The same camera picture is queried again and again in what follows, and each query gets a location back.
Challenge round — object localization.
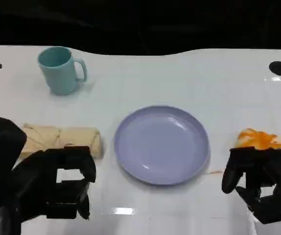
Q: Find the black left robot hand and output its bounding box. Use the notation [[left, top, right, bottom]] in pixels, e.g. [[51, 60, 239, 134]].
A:
[[11, 146, 97, 220]]

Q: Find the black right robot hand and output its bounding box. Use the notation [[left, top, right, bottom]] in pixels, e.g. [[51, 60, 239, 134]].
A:
[[221, 146, 281, 225]]

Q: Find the beige towel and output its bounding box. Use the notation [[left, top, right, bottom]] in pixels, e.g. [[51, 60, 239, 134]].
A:
[[17, 123, 105, 163]]

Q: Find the orange and white bread roll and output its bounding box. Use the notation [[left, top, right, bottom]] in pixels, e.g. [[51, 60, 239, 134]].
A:
[[233, 126, 281, 154]]

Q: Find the pale green mug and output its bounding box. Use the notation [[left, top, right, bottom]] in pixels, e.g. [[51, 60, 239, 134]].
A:
[[37, 46, 88, 96]]

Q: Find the lilac plate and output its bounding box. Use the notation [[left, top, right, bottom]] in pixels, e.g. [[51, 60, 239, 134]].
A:
[[113, 105, 211, 186]]

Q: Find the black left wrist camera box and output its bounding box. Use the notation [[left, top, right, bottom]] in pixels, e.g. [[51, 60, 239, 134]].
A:
[[0, 113, 27, 177]]

